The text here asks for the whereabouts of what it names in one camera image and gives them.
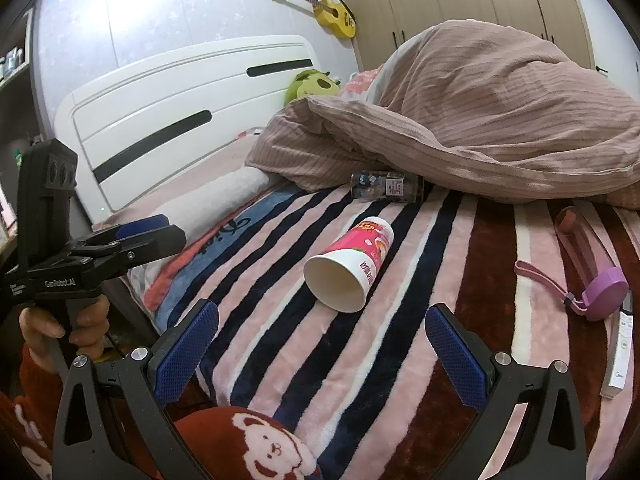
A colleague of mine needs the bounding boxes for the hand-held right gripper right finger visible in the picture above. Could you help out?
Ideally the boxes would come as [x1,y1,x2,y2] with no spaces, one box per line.
[424,303,588,480]

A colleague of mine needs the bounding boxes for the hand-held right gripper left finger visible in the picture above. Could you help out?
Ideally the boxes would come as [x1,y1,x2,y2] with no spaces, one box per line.
[51,299,221,480]

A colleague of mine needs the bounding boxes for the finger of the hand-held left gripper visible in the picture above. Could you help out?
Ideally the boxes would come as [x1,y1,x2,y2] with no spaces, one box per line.
[92,225,187,281]
[75,214,172,253]

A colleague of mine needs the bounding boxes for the pink and white paper cup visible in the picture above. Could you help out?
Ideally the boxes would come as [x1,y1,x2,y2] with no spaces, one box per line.
[303,216,395,314]

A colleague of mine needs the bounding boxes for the person's left forearm red sleeve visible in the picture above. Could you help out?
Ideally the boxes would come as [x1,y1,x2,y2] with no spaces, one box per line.
[0,345,68,480]

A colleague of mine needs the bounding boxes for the person's left hand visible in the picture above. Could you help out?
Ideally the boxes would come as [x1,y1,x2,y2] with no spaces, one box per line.
[19,294,112,365]

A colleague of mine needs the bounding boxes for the striped fleece blanket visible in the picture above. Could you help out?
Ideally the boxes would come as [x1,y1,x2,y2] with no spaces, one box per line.
[127,180,640,480]

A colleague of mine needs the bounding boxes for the white pillow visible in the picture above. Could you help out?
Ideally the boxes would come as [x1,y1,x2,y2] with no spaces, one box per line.
[145,164,273,241]

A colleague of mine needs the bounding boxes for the person's leg bear print pants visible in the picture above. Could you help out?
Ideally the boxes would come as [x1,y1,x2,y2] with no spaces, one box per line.
[170,406,325,480]

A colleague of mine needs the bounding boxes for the white bed headboard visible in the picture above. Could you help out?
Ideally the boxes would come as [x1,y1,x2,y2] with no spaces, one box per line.
[53,35,322,222]

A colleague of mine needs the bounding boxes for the white remote control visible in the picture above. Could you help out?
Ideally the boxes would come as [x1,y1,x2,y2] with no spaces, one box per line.
[600,290,636,401]

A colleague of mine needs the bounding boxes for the clear plastic jar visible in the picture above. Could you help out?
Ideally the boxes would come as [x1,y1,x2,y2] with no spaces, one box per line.
[349,170,426,205]

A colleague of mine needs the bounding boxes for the green plush toy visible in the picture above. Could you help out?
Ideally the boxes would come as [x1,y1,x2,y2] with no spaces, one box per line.
[284,69,342,107]

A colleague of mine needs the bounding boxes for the pink striped duvet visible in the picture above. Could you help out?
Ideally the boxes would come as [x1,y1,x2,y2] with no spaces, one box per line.
[245,20,640,206]

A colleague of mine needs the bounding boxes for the pink printed pillow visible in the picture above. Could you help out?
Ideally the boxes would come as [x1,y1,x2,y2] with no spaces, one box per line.
[339,67,387,107]

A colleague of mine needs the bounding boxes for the yellow guitar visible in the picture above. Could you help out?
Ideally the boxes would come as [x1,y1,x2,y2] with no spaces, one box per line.
[263,0,358,39]

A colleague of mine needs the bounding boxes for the purple water bottle with strap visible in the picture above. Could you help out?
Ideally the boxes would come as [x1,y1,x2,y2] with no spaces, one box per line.
[514,205,630,323]

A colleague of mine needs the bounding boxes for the wall shelf with items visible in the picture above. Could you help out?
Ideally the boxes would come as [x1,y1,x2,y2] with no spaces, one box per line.
[0,7,37,88]

